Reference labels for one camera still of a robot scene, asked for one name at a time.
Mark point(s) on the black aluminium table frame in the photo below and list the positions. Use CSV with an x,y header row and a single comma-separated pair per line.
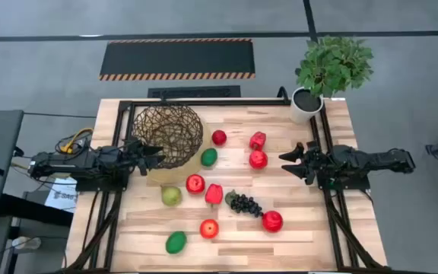
x,y
242,102

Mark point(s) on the dark grey side desk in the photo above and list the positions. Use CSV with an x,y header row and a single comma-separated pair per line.
x,y
2,129

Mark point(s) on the black clamp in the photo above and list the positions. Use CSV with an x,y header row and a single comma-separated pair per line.
x,y
283,93

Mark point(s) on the black hazard-striped floor mat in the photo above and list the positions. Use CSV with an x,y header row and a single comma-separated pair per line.
x,y
177,57

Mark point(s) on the green avocado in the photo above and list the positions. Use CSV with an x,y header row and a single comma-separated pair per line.
x,y
208,157

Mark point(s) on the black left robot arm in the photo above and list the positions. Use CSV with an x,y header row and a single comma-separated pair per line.
x,y
70,161

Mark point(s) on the orange-red tomato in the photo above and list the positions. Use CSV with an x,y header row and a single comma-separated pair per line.
x,y
209,228

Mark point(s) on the red bell pepper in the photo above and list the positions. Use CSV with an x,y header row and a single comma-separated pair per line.
x,y
257,140
214,194

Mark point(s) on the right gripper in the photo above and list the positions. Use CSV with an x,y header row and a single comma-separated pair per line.
x,y
318,161

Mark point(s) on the white printed paper sheet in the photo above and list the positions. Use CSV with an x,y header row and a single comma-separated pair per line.
x,y
61,198

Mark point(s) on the small dark red apple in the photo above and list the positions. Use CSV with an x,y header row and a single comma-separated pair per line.
x,y
219,137

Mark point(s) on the round woven placemat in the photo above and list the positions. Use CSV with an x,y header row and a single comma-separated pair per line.
x,y
173,176

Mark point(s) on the green lime bottom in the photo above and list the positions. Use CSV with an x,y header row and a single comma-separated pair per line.
x,y
176,242

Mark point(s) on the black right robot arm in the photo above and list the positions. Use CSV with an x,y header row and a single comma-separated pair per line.
x,y
375,160

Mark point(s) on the green pear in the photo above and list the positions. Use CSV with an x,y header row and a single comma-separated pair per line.
x,y
171,196

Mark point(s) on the black floor grille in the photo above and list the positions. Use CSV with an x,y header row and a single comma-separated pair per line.
x,y
194,92

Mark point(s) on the green plant in white pot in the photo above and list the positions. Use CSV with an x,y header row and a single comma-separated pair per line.
x,y
333,64

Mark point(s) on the black grape bunch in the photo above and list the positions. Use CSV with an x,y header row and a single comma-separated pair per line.
x,y
243,203

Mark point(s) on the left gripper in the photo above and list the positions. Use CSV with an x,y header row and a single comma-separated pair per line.
x,y
133,156

